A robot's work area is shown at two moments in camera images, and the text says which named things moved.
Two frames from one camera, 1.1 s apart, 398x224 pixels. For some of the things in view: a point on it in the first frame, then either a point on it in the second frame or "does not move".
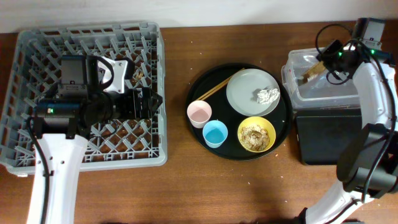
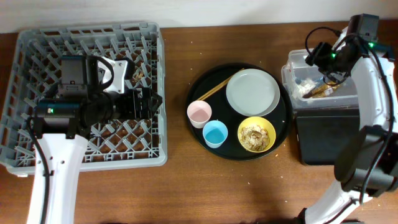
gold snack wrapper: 321,68 → 324,90
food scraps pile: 254,137 does not move
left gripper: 147,111 does not move
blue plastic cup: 215,132 does not move
